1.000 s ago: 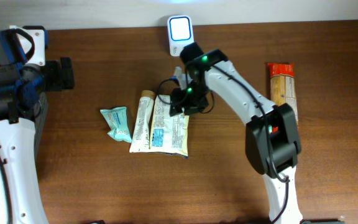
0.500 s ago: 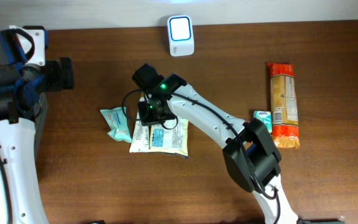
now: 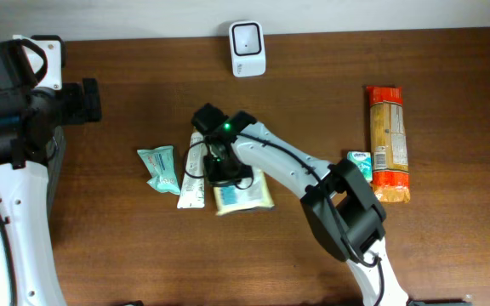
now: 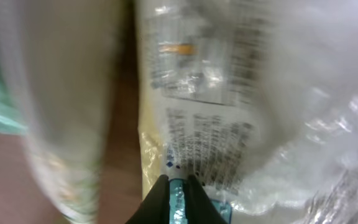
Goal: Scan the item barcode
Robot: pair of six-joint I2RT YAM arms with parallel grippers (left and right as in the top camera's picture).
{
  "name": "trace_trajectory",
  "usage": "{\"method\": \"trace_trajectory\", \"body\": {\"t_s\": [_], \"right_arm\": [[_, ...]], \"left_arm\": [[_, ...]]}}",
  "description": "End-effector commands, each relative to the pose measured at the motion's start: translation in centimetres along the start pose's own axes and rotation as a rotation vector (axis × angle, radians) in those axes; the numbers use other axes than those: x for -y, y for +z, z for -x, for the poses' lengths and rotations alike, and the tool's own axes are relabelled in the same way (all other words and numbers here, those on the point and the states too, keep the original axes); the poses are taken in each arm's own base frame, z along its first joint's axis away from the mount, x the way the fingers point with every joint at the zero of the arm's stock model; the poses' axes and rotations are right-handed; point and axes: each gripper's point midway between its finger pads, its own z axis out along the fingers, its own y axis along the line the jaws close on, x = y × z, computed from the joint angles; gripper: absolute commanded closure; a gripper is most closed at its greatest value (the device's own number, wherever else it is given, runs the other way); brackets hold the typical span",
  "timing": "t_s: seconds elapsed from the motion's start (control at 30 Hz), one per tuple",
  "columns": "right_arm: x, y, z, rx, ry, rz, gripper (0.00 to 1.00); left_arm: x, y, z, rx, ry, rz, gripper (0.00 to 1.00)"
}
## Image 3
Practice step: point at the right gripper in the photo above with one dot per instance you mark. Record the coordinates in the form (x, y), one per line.
(215, 178)

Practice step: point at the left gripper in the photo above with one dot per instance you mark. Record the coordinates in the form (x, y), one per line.
(77, 112)

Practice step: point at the yellow snack bag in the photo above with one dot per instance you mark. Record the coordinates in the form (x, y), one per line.
(250, 194)

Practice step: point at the cream tube brown cap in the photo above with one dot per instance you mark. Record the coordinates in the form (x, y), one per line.
(192, 193)

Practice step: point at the teal tissue pack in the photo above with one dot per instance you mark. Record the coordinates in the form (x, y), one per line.
(363, 161)

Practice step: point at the spaghetti pack orange ends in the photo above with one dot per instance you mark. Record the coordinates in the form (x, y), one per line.
(391, 178)

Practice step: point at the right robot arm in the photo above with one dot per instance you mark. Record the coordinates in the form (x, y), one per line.
(344, 215)

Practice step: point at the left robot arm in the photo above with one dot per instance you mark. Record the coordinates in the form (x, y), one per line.
(35, 104)

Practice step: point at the white barcode scanner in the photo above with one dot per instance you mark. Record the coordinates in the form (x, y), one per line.
(247, 48)

